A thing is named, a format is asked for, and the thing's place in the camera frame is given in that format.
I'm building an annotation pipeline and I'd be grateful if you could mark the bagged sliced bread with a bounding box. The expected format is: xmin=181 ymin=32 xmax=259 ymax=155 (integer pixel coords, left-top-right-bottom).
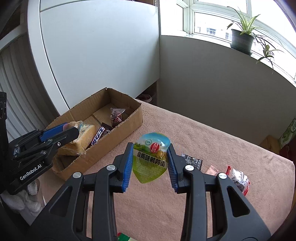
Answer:
xmin=58 ymin=120 xmax=97 ymax=156

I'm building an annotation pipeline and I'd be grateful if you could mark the small pink candy packet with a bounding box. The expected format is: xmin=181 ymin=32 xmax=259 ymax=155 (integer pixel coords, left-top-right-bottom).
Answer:
xmin=205 ymin=165 xmax=219 ymax=176

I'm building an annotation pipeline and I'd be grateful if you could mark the clear dark jujube bag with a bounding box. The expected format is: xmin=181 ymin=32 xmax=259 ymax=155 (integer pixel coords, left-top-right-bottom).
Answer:
xmin=226 ymin=166 xmax=250 ymax=196

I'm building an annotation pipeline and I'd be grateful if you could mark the Snickers bar Chinese label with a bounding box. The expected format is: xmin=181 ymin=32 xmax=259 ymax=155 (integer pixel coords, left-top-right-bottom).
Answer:
xmin=89 ymin=123 xmax=113 ymax=147

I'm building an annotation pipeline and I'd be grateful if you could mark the small black candy packet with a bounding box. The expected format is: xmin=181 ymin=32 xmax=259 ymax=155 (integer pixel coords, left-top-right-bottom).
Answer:
xmin=182 ymin=153 xmax=203 ymax=171

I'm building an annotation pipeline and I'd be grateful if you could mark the green quail egg pouch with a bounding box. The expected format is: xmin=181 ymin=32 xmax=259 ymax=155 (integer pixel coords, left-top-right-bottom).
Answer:
xmin=132 ymin=133 xmax=171 ymax=184

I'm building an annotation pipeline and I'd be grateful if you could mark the chicken snack pouch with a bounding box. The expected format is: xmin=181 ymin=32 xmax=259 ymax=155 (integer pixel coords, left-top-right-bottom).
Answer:
xmin=117 ymin=232 xmax=137 ymax=241

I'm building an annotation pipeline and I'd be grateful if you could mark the brown cardboard box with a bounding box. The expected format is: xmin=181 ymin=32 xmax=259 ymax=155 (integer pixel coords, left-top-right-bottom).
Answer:
xmin=47 ymin=88 xmax=143 ymax=180

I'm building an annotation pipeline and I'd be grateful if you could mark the white cabinet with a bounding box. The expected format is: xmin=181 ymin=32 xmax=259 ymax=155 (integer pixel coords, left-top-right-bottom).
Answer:
xmin=27 ymin=1 xmax=160 ymax=114

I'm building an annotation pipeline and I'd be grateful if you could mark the green printed bag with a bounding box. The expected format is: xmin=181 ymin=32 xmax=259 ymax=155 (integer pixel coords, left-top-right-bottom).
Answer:
xmin=278 ymin=118 xmax=296 ymax=148

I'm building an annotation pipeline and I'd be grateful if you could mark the potted spider plant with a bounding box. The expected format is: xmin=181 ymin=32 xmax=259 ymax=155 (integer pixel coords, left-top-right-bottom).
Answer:
xmin=227 ymin=6 xmax=282 ymax=69

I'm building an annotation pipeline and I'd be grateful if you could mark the white window frame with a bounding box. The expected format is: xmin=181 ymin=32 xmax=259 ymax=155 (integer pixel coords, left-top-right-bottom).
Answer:
xmin=159 ymin=1 xmax=295 ymax=84

